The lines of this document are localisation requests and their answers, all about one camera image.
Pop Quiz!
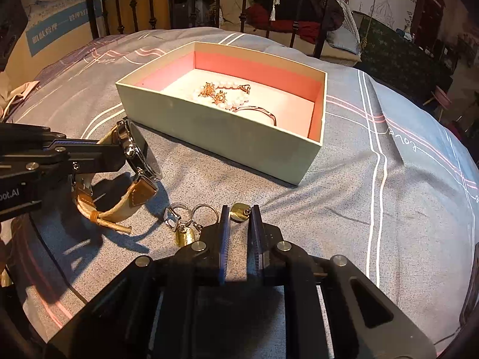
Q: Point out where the wristwatch with tan leather strap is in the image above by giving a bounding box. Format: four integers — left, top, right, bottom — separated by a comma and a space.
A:
73, 117, 164, 236

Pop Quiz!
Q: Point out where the thin silver bangle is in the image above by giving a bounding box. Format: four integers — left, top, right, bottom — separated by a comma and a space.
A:
231, 105, 277, 127

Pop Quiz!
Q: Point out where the gold flower brooch cluster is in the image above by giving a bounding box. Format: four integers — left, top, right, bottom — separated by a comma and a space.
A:
197, 82, 227, 105

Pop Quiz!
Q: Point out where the open pink-lined cardboard box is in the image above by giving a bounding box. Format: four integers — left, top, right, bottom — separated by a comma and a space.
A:
116, 41, 327, 185

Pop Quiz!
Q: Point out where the red cloth on chair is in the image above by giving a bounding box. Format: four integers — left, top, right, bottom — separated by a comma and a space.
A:
245, 4, 321, 44

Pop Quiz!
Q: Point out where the white wicker hanging chair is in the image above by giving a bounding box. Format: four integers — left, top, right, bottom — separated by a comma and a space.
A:
219, 0, 361, 66

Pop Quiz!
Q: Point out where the dark green patterned sofa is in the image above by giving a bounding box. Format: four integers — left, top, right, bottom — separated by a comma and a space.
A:
353, 11, 453, 104

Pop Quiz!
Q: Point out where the pink stool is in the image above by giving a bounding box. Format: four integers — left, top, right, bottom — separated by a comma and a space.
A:
422, 86, 452, 122

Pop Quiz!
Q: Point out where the pearl bead bracelet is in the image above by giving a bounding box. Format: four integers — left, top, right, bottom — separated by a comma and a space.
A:
198, 82, 253, 113

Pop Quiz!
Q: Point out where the black iron bed frame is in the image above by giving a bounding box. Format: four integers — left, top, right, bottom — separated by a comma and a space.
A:
86, 0, 337, 57

